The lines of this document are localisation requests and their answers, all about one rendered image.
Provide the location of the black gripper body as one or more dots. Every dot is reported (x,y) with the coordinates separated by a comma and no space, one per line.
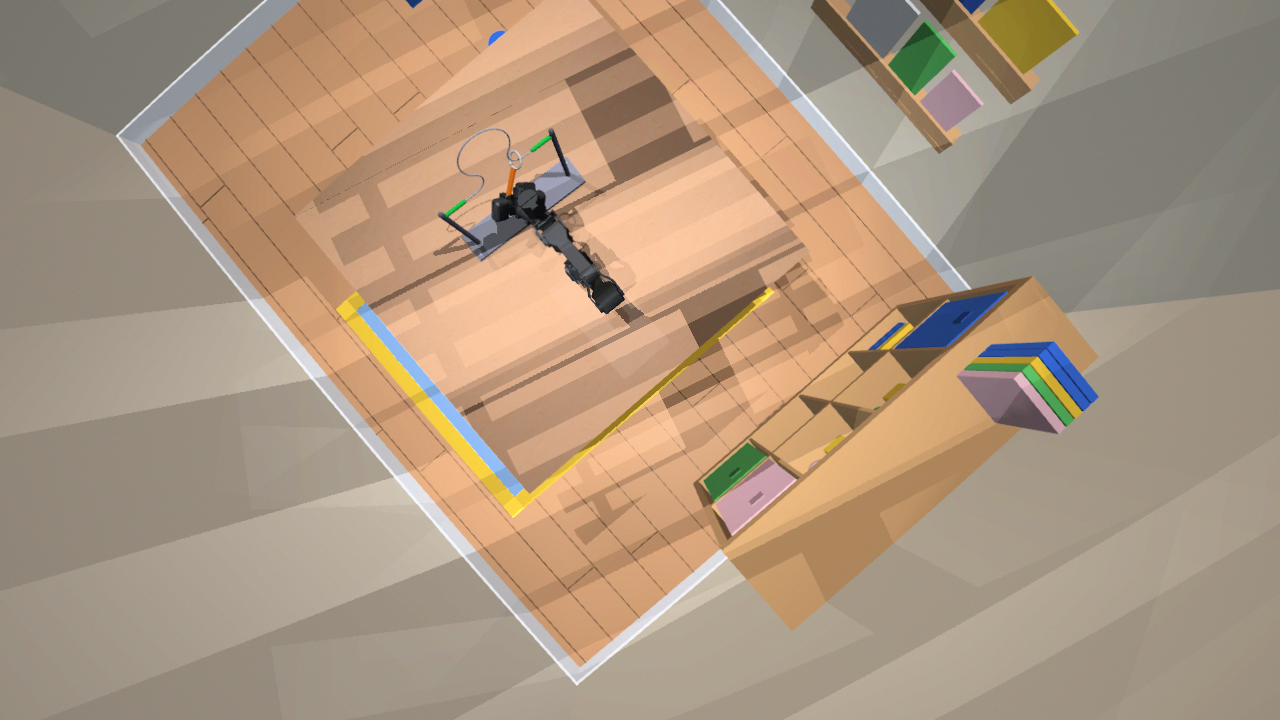
(501,208)

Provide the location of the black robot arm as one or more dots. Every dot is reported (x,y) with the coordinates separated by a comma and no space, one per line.
(578,266)

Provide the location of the orange handle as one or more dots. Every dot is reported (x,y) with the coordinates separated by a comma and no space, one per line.
(512,173)

